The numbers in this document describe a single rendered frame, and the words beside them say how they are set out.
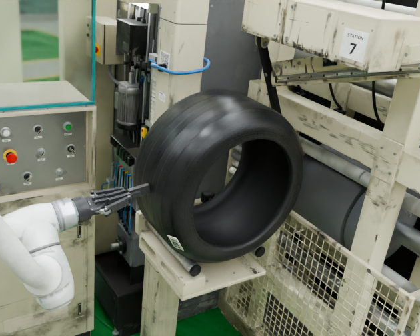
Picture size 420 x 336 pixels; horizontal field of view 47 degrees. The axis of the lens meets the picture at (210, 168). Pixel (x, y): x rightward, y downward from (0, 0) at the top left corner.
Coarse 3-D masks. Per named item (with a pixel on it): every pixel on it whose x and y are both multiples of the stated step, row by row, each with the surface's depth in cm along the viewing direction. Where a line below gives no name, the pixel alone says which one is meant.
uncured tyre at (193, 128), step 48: (192, 96) 160; (240, 96) 161; (144, 144) 157; (192, 144) 143; (288, 144) 159; (192, 192) 145; (240, 192) 195; (288, 192) 170; (192, 240) 154; (240, 240) 181
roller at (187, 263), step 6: (150, 228) 187; (156, 234) 183; (162, 240) 179; (168, 246) 176; (174, 252) 172; (180, 258) 169; (186, 258) 168; (186, 264) 166; (192, 264) 165; (198, 264) 165; (192, 270) 164; (198, 270) 165
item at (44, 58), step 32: (0, 0) 165; (32, 0) 171; (64, 0) 176; (0, 32) 169; (32, 32) 175; (64, 32) 181; (0, 64) 174; (32, 64) 179; (64, 64) 186; (0, 96) 178; (32, 96) 184; (64, 96) 191
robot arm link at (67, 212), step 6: (66, 198) 139; (54, 204) 136; (60, 204) 136; (66, 204) 136; (72, 204) 137; (60, 210) 135; (66, 210) 135; (72, 210) 136; (60, 216) 134; (66, 216) 135; (72, 216) 136; (60, 222) 134; (66, 222) 135; (72, 222) 136; (60, 228) 135; (66, 228) 137
